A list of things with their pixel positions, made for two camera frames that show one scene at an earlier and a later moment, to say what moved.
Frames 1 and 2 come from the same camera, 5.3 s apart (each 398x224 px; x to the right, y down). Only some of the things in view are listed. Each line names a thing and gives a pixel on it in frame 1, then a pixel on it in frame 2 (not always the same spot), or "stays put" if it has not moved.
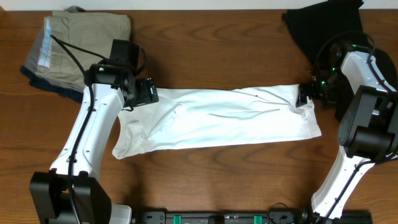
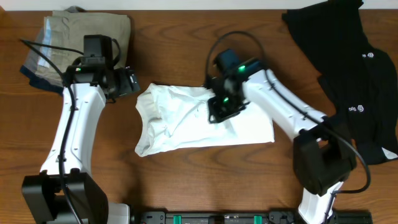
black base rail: x=245 y=217 stays put
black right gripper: x=312 y=94 → x=219 y=114
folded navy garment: x=70 y=92 stays put
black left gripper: x=149 y=94 → x=129 y=84
